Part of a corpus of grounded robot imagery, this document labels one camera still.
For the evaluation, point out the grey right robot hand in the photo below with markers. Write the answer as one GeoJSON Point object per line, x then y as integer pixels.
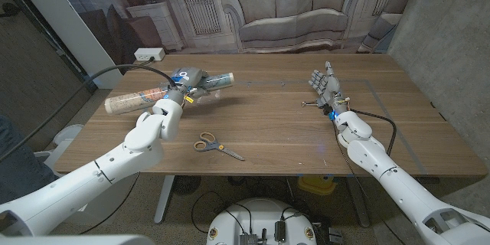
{"type": "Point", "coordinates": [331, 88]}

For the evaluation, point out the paper map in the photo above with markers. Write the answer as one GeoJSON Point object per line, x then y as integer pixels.
{"type": "Point", "coordinates": [134, 99]}

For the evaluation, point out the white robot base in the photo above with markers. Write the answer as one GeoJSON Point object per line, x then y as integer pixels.
{"type": "Point", "coordinates": [260, 218]}

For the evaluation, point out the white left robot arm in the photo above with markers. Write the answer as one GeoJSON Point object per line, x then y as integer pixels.
{"type": "Point", "coordinates": [95, 172]}

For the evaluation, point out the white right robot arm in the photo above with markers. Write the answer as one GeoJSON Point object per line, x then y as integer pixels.
{"type": "Point", "coordinates": [383, 168]}

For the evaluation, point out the printed living room backdrop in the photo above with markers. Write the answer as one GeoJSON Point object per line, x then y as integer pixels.
{"type": "Point", "coordinates": [291, 7]}

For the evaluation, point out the yellow floor object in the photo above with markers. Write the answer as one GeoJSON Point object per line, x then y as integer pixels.
{"type": "Point", "coordinates": [317, 185]}

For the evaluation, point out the white table leg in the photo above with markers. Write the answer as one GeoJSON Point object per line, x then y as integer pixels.
{"type": "Point", "coordinates": [164, 199]}
{"type": "Point", "coordinates": [359, 203]}

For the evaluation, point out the black round floor fan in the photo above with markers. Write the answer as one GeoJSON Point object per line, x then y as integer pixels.
{"type": "Point", "coordinates": [187, 184]}

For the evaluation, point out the white power strip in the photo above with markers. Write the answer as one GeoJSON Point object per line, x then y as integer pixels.
{"type": "Point", "coordinates": [149, 54]}

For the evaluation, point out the person in blue jeans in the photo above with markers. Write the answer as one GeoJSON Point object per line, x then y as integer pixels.
{"type": "Point", "coordinates": [19, 161]}

